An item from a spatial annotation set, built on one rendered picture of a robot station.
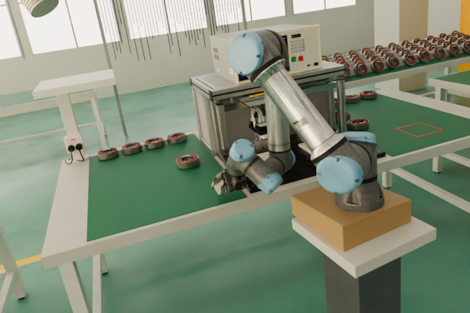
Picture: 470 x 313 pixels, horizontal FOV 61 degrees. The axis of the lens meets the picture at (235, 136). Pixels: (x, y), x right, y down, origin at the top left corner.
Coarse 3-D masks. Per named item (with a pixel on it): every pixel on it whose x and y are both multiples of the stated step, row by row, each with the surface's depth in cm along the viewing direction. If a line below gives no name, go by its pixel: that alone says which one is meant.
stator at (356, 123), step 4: (352, 120) 217; (356, 120) 217; (360, 120) 217; (364, 120) 215; (368, 120) 215; (348, 124) 214; (352, 124) 211; (356, 124) 210; (360, 124) 210; (364, 124) 210; (368, 124) 211; (348, 128) 214; (352, 128) 211; (356, 128) 210; (360, 128) 210; (364, 128) 210
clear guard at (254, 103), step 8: (240, 96) 182; (248, 96) 180; (256, 96) 178; (248, 104) 167; (256, 104) 166; (264, 104) 165; (256, 112) 162; (264, 112) 163; (256, 120) 160; (264, 120) 161
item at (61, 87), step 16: (48, 80) 211; (64, 80) 203; (80, 80) 196; (96, 80) 190; (112, 80) 192; (48, 96) 185; (64, 96) 212; (64, 112) 214; (80, 144) 216; (80, 160) 220
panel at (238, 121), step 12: (300, 84) 207; (312, 96) 211; (324, 96) 213; (324, 108) 215; (228, 120) 199; (240, 120) 201; (228, 132) 201; (240, 132) 203; (252, 132) 206; (216, 144) 201
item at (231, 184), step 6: (228, 174) 145; (228, 180) 144; (234, 180) 139; (240, 180) 138; (246, 180) 144; (228, 186) 143; (234, 186) 141; (240, 186) 143; (246, 186) 146; (228, 192) 145
